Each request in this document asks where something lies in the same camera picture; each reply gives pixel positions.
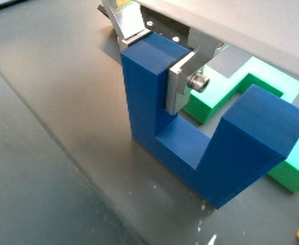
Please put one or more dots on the dark blue U-shaped block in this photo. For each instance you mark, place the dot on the dark blue U-shaped block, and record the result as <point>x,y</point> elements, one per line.
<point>257,133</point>

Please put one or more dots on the green stepped block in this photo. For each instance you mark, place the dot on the green stepped block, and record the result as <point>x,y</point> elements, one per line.
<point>206,103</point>

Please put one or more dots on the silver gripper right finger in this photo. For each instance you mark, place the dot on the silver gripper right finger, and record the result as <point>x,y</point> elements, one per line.
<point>186,76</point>

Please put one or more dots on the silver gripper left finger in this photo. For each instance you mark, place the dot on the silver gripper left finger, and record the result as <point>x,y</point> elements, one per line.
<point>126,17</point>

